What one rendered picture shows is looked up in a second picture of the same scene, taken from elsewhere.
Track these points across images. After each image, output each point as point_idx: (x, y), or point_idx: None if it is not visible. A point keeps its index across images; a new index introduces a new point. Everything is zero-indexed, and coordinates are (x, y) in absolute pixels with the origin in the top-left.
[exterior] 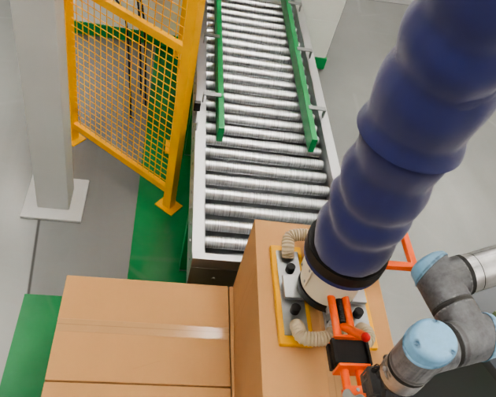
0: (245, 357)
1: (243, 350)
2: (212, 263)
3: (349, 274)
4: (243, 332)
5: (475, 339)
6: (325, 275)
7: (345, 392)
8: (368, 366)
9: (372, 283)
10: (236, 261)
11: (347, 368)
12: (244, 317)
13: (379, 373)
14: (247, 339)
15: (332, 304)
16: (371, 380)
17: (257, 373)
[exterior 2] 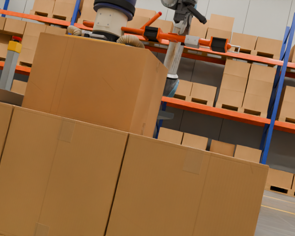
0: (98, 83)
1: (91, 86)
2: (2, 93)
3: (132, 3)
4: (80, 83)
5: None
6: (124, 5)
7: (175, 25)
8: (175, 10)
9: (131, 20)
10: (13, 92)
11: (160, 32)
12: (73, 77)
13: (180, 9)
14: (93, 73)
15: (127, 27)
16: (181, 11)
17: (129, 56)
